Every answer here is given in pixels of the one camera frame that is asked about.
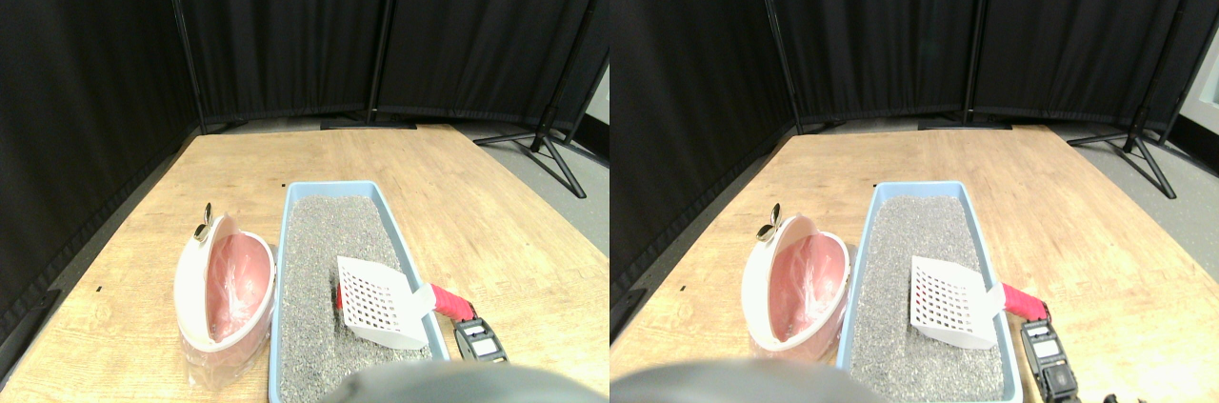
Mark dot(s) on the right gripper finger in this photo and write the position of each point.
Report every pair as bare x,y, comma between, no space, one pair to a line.
479,338
1042,344

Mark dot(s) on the blue litter tray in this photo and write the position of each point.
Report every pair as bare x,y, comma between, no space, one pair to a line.
309,260
914,222

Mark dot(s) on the black tripod curtain stand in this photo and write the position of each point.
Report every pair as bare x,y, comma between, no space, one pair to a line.
550,141
1138,141

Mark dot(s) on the black curtain stand foot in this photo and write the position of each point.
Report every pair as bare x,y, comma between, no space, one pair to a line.
964,123

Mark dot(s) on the white bin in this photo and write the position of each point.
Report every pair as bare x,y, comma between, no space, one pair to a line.
762,279
195,279

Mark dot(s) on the black curtain stand pole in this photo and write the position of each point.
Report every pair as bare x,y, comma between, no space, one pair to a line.
385,41
776,41
981,41
183,41

